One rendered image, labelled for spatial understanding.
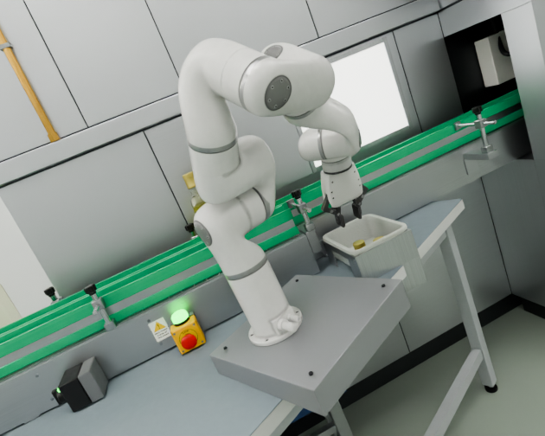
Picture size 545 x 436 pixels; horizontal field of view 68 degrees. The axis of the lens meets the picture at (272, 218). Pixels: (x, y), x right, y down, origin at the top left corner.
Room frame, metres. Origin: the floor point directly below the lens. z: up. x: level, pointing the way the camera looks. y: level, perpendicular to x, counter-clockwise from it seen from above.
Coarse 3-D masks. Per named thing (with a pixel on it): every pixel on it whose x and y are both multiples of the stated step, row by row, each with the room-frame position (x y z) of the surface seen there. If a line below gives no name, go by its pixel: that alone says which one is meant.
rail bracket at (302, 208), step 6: (294, 192) 1.10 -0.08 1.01; (300, 192) 1.11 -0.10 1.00; (300, 198) 1.10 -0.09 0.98; (288, 204) 1.20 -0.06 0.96; (294, 204) 1.16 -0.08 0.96; (300, 204) 1.10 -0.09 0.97; (300, 210) 1.09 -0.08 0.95; (306, 210) 1.06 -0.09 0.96; (306, 216) 1.10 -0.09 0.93; (306, 222) 1.10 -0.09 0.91; (312, 222) 1.10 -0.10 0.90; (306, 228) 1.10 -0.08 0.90; (312, 228) 1.10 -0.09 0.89
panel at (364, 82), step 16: (368, 48) 1.47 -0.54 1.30; (384, 48) 1.48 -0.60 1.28; (336, 64) 1.45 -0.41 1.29; (352, 64) 1.46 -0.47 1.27; (368, 64) 1.47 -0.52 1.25; (384, 64) 1.48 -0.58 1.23; (336, 80) 1.44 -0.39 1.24; (352, 80) 1.45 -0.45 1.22; (368, 80) 1.47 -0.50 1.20; (384, 80) 1.48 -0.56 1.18; (336, 96) 1.44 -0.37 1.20; (352, 96) 1.45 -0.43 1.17; (368, 96) 1.46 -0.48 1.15; (384, 96) 1.47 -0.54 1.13; (368, 112) 1.46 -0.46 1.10; (384, 112) 1.47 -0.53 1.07; (400, 112) 1.48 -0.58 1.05; (304, 128) 1.41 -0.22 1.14; (368, 128) 1.45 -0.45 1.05; (384, 128) 1.47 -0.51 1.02; (400, 128) 1.48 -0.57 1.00; (320, 160) 1.42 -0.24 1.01
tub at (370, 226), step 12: (372, 216) 1.14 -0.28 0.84; (336, 228) 1.16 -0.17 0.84; (348, 228) 1.16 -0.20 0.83; (360, 228) 1.16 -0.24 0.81; (372, 228) 1.15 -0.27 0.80; (384, 228) 1.08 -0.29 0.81; (396, 228) 1.01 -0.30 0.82; (324, 240) 1.12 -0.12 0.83; (336, 240) 1.14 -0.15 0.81; (348, 240) 1.15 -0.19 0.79; (372, 240) 1.13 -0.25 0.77; (384, 240) 0.95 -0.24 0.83; (348, 252) 0.96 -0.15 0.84; (360, 252) 0.94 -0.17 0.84
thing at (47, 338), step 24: (288, 216) 1.11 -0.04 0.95; (264, 240) 1.10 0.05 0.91; (192, 264) 1.06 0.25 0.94; (216, 264) 1.07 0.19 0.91; (120, 288) 1.02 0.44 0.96; (144, 288) 1.03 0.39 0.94; (168, 288) 1.04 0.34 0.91; (72, 312) 1.00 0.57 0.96; (120, 312) 1.02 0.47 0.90; (24, 336) 0.98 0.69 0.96; (48, 336) 0.99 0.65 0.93; (72, 336) 0.99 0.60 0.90; (0, 360) 0.96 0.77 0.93; (24, 360) 0.97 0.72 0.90
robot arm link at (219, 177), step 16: (240, 144) 0.74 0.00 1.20; (256, 144) 0.75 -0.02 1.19; (192, 160) 0.69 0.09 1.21; (208, 160) 0.67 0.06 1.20; (224, 160) 0.67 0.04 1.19; (240, 160) 0.72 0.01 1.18; (256, 160) 0.73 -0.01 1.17; (272, 160) 0.76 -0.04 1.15; (208, 176) 0.69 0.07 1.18; (224, 176) 0.69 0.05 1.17; (240, 176) 0.71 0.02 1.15; (256, 176) 0.73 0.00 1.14; (272, 176) 0.77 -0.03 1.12; (208, 192) 0.71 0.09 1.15; (224, 192) 0.70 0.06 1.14; (240, 192) 0.73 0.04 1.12; (272, 192) 0.79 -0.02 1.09; (272, 208) 0.81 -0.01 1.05
